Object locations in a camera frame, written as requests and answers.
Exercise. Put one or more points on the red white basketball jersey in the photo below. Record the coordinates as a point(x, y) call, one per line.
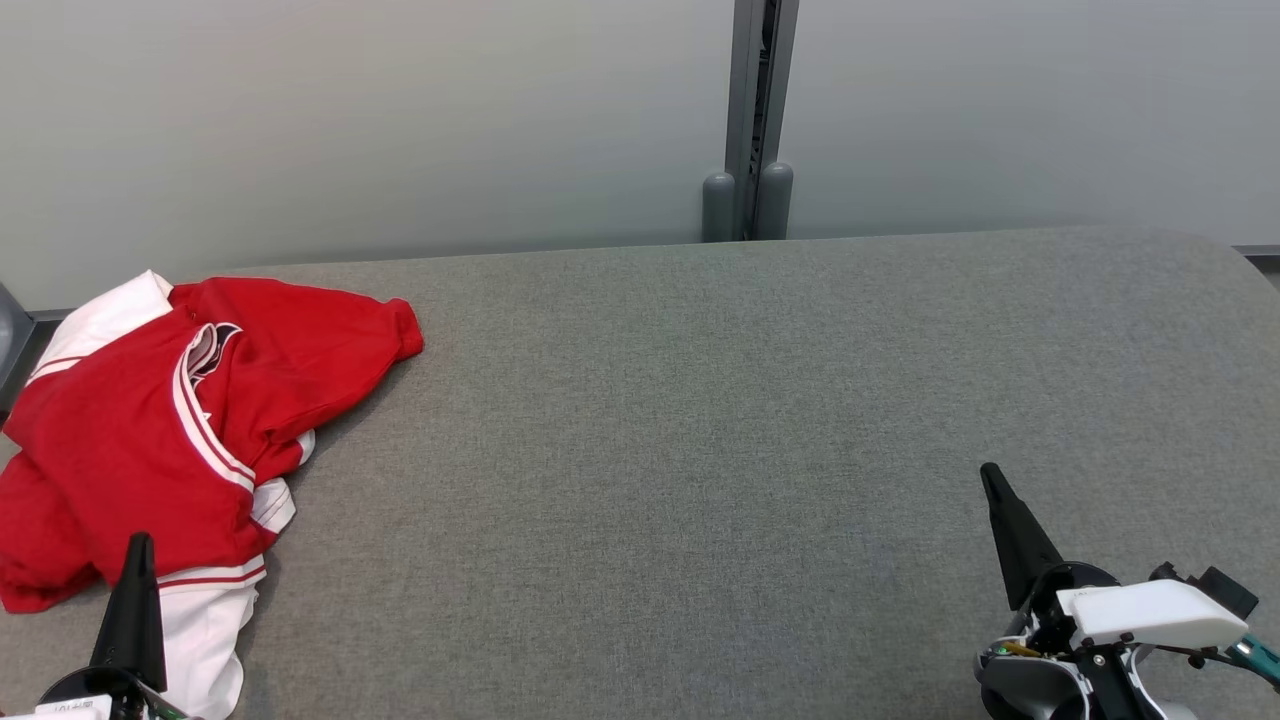
point(110, 440)

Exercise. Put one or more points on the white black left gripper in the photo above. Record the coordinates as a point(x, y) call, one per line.
point(100, 688)

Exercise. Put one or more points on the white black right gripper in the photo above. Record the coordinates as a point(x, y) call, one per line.
point(1150, 612)

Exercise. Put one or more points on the grey cylinder post foot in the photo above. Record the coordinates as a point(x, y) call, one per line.
point(775, 200)
point(718, 210)

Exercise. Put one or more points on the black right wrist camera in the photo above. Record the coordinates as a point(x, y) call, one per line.
point(1225, 590)

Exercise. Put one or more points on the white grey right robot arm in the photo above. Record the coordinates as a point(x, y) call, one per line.
point(1030, 690)

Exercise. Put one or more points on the grey metal partition post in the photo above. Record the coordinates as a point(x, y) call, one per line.
point(745, 100)

